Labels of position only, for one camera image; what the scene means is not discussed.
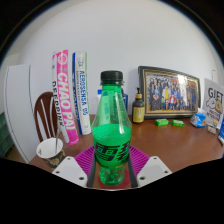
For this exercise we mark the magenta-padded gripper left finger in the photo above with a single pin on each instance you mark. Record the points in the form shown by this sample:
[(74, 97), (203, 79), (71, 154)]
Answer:
[(71, 170)]

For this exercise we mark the metal spoon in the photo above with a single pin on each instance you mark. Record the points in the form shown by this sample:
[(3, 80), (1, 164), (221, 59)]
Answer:
[(57, 140)]

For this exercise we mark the white patterned paper cup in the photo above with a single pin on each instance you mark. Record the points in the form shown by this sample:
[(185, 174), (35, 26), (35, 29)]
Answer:
[(48, 151)]

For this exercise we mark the green plastic drink bottle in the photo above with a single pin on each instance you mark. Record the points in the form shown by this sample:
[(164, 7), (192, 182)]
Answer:
[(111, 140)]

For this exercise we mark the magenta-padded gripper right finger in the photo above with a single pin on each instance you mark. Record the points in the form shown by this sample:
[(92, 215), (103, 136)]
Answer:
[(153, 170)]

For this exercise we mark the flat round red coaster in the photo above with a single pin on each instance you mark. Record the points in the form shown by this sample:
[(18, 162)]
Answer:
[(126, 181)]

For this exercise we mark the dark wooden chair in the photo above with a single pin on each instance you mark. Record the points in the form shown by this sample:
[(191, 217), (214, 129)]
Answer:
[(43, 116)]

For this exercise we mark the small brown box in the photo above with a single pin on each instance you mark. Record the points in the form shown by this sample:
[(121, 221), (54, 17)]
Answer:
[(211, 130)]

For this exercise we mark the pink and white tube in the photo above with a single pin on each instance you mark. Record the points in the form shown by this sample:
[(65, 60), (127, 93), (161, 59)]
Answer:
[(65, 96)]

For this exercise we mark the amber pump bottle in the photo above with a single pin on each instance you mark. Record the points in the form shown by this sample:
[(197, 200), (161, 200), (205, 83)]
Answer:
[(138, 111)]

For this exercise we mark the white bottle with blue cap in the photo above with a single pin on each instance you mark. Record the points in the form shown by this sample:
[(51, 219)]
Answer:
[(99, 95)]

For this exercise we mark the white and blue tube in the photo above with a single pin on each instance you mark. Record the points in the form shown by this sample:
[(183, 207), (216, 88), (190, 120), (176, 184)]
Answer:
[(81, 93)]

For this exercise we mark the white door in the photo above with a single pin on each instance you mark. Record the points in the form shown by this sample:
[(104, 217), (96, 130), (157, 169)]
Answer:
[(20, 110)]

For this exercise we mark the white paper gift bag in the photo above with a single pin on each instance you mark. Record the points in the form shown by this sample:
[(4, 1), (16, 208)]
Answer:
[(213, 100)]

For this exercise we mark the framed group photo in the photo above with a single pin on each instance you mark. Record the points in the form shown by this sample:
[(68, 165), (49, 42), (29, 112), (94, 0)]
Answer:
[(170, 93)]

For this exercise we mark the blue tissue pack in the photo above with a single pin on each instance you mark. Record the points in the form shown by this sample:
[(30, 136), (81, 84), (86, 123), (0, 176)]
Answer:
[(198, 120)]

